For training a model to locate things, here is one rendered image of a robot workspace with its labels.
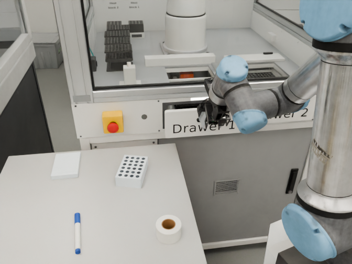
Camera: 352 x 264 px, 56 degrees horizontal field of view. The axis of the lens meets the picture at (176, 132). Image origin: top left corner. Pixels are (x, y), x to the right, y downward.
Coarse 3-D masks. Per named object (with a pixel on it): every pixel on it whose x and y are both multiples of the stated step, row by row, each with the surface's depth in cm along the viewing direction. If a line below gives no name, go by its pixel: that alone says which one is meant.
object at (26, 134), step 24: (24, 24) 184; (24, 48) 176; (0, 72) 140; (24, 72) 173; (0, 96) 138; (24, 96) 179; (0, 120) 143; (24, 120) 176; (0, 144) 141; (24, 144) 173; (48, 144) 222; (0, 168) 140
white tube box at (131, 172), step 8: (128, 160) 113; (136, 160) 113; (144, 160) 113; (120, 168) 110; (128, 168) 111; (136, 168) 110; (144, 168) 110; (120, 176) 106; (128, 176) 106; (136, 176) 107; (144, 176) 111; (120, 184) 107; (128, 184) 107; (136, 184) 106
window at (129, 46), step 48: (96, 0) 101; (144, 0) 103; (192, 0) 105; (240, 0) 108; (288, 0) 110; (96, 48) 109; (144, 48) 111; (192, 48) 114; (240, 48) 117; (288, 48) 119
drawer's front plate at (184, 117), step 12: (192, 108) 118; (168, 120) 118; (180, 120) 118; (192, 120) 119; (168, 132) 120; (180, 132) 121; (192, 132) 122; (204, 132) 123; (216, 132) 123; (228, 132) 124
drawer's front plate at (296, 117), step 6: (312, 102) 129; (312, 108) 131; (294, 114) 131; (300, 114) 131; (306, 114) 132; (312, 114) 132; (270, 120) 131; (276, 120) 131; (282, 120) 132; (288, 120) 132; (294, 120) 133; (300, 120) 133
